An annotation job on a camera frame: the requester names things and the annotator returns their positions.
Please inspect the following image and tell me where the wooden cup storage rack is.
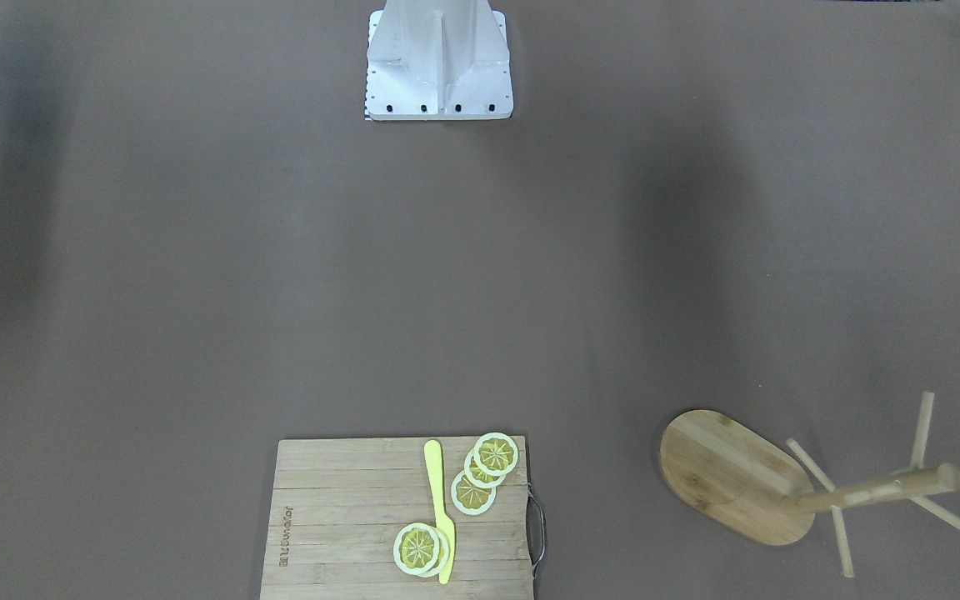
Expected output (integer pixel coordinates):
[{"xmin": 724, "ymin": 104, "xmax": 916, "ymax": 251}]
[{"xmin": 657, "ymin": 391, "xmax": 960, "ymax": 578}]

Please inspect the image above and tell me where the yellow plastic knife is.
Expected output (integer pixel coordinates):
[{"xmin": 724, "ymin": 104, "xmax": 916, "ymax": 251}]
[{"xmin": 423, "ymin": 439, "xmax": 457, "ymax": 585}]

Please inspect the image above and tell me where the middle overlapping lemon slice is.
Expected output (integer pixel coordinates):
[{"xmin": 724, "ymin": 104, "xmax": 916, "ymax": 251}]
[{"xmin": 463, "ymin": 451, "xmax": 507, "ymax": 489}]

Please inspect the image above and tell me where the lemon slice nearest knife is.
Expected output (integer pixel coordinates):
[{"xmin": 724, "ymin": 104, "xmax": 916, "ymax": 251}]
[{"xmin": 451, "ymin": 471, "xmax": 497, "ymax": 516}]

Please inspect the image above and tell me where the bamboo cutting board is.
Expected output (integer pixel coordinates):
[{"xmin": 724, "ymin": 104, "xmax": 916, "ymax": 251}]
[{"xmin": 260, "ymin": 434, "xmax": 548, "ymax": 599}]

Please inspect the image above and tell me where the lemon slice beside knife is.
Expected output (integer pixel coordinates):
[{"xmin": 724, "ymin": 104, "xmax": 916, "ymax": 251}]
[{"xmin": 419, "ymin": 527, "xmax": 451, "ymax": 578}]

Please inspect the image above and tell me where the lemon slice under knife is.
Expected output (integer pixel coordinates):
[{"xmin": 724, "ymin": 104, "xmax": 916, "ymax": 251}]
[{"xmin": 392, "ymin": 522, "xmax": 438, "ymax": 577}]

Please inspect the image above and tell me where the lemon slice near handle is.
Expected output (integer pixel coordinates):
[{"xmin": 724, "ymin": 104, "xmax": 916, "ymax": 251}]
[{"xmin": 472, "ymin": 432, "xmax": 521, "ymax": 478}]

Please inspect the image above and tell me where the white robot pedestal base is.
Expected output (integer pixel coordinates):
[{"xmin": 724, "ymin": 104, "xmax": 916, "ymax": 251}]
[{"xmin": 363, "ymin": 1, "xmax": 514, "ymax": 122}]

